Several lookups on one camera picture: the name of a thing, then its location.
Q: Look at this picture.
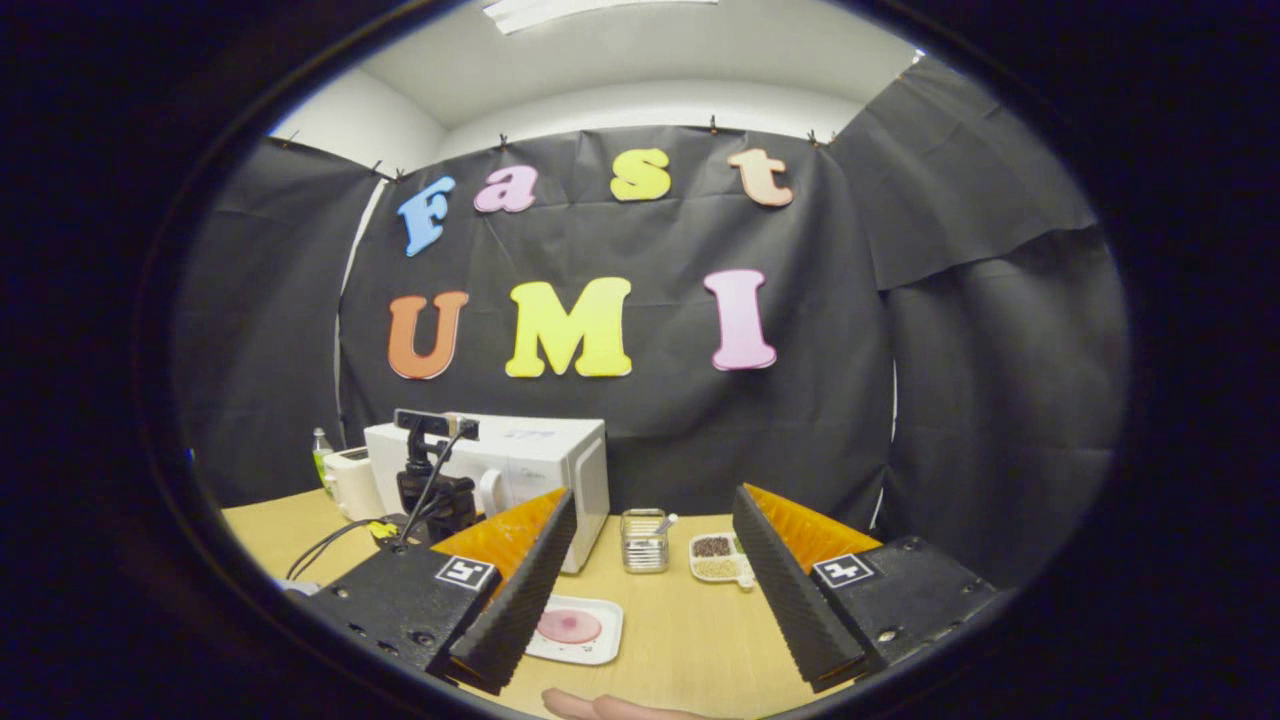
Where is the white microwave oven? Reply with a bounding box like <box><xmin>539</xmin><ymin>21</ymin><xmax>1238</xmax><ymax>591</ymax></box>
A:
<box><xmin>365</xmin><ymin>412</ymin><xmax>611</xmax><ymax>575</ymax></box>

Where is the metal wire jar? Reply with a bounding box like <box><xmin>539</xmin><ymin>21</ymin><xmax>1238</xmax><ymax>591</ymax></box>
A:
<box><xmin>620</xmin><ymin>508</ymin><xmax>671</xmax><ymax>575</ymax></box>

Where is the black backdrop cloth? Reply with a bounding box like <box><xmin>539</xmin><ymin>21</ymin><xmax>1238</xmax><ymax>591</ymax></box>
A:
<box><xmin>170</xmin><ymin>55</ymin><xmax>1131</xmax><ymax>591</ymax></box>

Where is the white toaster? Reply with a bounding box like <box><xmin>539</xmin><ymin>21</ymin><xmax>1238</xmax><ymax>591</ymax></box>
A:
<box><xmin>325</xmin><ymin>447</ymin><xmax>387</xmax><ymax>522</ymax></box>

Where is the black cable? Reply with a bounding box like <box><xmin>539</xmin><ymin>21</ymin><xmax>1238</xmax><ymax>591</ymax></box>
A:
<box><xmin>286</xmin><ymin>425</ymin><xmax>471</xmax><ymax>583</ymax></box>

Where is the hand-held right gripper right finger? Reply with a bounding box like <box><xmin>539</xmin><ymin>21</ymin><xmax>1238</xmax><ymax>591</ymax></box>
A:
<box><xmin>732</xmin><ymin>483</ymin><xmax>1003</xmax><ymax>694</ymax></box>

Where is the white divided grain dish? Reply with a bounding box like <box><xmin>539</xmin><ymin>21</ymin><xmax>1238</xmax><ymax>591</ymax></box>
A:
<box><xmin>688</xmin><ymin>532</ymin><xmax>757</xmax><ymax>592</ymax></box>

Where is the large ceiling light panel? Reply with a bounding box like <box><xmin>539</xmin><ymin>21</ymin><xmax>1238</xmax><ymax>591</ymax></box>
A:
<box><xmin>484</xmin><ymin>0</ymin><xmax>717</xmax><ymax>35</ymax></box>

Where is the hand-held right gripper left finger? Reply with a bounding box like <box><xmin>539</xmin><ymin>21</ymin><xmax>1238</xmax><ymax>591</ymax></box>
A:
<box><xmin>288</xmin><ymin>487</ymin><xmax>580</xmax><ymax>695</ymax></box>

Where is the white square plate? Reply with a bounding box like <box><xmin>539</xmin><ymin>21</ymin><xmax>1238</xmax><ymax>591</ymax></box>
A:
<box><xmin>525</xmin><ymin>595</ymin><xmax>625</xmax><ymax>667</ymax></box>

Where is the pink ham slice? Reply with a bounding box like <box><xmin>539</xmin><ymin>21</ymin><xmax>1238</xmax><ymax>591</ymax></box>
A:
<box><xmin>537</xmin><ymin>609</ymin><xmax>604</xmax><ymax>645</ymax></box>

